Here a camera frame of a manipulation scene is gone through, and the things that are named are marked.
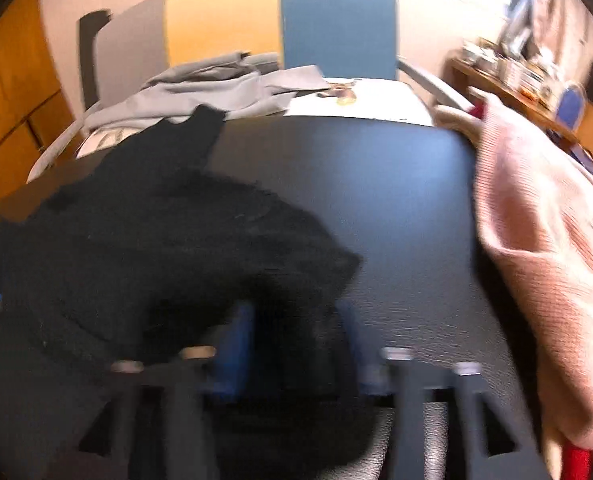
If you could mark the black knit sweater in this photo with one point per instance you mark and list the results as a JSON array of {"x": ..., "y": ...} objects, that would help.
[{"x": 166, "y": 240}]

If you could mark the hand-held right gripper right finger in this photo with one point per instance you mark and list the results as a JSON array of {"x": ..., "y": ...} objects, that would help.
[{"x": 361, "y": 360}]

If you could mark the pink knit sweater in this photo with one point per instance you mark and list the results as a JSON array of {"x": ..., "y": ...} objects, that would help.
[{"x": 541, "y": 220}]

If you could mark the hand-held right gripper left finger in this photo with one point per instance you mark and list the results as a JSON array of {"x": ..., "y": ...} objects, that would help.
[{"x": 234, "y": 355}]

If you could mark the wooden wardrobe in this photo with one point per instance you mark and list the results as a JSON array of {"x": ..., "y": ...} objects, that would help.
[{"x": 16, "y": 100}]

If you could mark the beige patterned curtain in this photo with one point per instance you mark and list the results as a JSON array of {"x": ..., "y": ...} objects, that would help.
[{"x": 556, "y": 20}]

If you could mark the grey garment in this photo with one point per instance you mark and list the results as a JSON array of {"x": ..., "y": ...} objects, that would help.
[{"x": 201, "y": 90}]

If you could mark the blue folding chair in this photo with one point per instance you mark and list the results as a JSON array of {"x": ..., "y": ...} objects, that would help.
[{"x": 570, "y": 107}]

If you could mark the grey blackout curtain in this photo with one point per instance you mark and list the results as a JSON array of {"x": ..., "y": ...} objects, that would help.
[{"x": 518, "y": 25}]

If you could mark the white printed cushion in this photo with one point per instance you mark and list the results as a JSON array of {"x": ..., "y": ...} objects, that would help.
[{"x": 376, "y": 102}]

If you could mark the grey yellow blue armchair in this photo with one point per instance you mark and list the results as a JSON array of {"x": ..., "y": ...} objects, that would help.
[{"x": 336, "y": 20}]

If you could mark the wooden side table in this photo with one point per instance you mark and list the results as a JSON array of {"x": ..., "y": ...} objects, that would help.
[{"x": 501, "y": 90}]

